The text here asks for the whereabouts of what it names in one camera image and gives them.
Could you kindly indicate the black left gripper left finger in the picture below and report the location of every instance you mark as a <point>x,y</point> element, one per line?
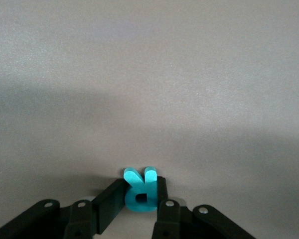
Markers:
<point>109,206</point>

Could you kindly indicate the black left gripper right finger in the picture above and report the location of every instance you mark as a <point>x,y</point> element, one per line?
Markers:
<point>169,219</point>

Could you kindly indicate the teal foam letter R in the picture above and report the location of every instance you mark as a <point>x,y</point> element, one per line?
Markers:
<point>152,189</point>

